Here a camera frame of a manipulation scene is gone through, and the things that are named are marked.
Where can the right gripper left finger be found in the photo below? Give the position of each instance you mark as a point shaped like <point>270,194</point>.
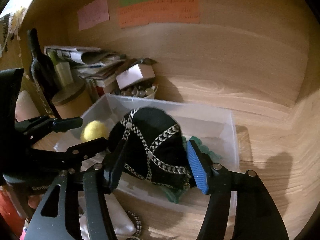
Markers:
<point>57,215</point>

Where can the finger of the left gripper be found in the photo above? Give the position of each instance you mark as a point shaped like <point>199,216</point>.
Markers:
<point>74,155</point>
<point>39,127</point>

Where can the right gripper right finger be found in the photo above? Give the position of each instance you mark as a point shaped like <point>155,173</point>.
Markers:
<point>256,217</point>

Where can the yellow felt ball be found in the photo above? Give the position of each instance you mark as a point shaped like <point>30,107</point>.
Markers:
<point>94,130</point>

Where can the white drawstring pouch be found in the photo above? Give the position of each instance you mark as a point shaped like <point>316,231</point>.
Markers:
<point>122,224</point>

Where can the black cap with chains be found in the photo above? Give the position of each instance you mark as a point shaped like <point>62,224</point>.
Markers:
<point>152,143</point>

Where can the green knitted cloth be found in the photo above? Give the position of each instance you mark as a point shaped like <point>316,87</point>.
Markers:
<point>173,195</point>

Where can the person's left hand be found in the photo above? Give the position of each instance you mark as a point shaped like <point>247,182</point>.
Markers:
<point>34,200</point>

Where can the pink mug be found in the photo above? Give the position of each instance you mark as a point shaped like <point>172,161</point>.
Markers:
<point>25,107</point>

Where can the dark wine bottle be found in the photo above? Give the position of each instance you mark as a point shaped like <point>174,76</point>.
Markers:
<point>43,74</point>

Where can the stack of newspapers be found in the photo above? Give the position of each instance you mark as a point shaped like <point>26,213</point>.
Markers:
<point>94,63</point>

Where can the clear plastic storage bin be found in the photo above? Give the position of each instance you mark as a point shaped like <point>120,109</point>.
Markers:
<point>213,126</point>

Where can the bowl of pebbles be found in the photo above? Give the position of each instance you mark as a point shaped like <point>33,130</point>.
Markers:
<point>147,91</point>

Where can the small white card box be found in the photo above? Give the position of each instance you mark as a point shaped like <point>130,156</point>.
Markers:
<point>134,75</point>

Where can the braided headband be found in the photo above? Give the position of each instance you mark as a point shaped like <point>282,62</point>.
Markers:
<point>5,24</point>

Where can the pink sticky note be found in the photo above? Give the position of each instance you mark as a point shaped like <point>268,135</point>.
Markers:
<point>92,14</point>

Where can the orange sticky note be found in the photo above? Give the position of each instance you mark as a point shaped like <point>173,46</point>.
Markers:
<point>159,11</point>

